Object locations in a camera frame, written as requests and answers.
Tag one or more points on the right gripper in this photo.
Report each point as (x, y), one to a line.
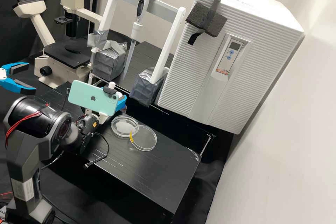
(104, 119)

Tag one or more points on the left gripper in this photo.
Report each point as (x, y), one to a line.
(2, 73)

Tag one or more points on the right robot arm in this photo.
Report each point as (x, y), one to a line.
(31, 140)

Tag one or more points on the petri dish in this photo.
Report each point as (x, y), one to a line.
(123, 127)

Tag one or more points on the grey taped block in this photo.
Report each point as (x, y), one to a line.
(145, 87)
(109, 60)

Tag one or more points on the cream microscope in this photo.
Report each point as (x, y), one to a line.
(50, 61)

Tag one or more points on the petri dish lid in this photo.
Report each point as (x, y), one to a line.
(145, 140)

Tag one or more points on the black platform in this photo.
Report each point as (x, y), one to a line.
(147, 171)
(147, 50)

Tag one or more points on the white pipette stand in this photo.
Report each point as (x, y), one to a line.
(168, 48)

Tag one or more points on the pipette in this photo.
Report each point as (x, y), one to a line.
(137, 28)

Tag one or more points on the incubator door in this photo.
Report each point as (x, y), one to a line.
(199, 77)

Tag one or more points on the right wrist camera phone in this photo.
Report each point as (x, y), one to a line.
(88, 98)

